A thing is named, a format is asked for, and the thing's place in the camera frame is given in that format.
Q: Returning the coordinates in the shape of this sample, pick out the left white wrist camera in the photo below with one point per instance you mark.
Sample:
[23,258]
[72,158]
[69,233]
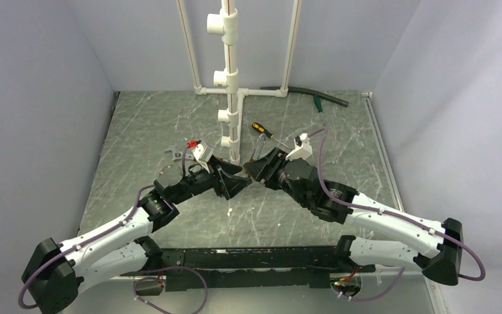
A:
[201,152]

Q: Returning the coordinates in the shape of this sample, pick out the yellow black screwdriver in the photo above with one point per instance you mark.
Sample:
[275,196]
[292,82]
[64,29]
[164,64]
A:
[261,129]

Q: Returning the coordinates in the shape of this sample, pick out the white PVC pipe frame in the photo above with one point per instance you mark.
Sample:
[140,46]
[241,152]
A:
[226,82]

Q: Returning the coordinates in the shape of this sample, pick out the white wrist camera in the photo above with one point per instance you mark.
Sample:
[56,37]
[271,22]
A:
[201,152]
[302,148]

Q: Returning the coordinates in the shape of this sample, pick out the large brass padlock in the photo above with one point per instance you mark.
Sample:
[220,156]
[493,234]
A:
[255,151]

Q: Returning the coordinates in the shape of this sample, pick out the red handled adjustable wrench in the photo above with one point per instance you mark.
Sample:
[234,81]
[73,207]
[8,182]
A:
[177,154]

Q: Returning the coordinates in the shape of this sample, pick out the aluminium frame rail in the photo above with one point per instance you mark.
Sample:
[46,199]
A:
[347,286]

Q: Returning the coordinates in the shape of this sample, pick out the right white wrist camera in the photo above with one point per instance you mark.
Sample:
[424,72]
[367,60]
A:
[302,148]

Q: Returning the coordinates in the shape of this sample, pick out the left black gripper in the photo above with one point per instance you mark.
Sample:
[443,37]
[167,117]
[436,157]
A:
[229,184]

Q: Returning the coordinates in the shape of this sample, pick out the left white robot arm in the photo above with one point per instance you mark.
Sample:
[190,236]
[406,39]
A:
[103,247]

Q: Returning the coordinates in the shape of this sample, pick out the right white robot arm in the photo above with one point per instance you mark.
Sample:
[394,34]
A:
[428,246]

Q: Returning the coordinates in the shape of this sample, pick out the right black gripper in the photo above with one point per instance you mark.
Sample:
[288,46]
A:
[267,167]

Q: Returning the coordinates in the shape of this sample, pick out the green screwdriver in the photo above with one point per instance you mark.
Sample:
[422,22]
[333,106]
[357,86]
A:
[318,104]

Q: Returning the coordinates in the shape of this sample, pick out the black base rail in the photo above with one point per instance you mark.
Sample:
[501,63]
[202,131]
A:
[311,266]

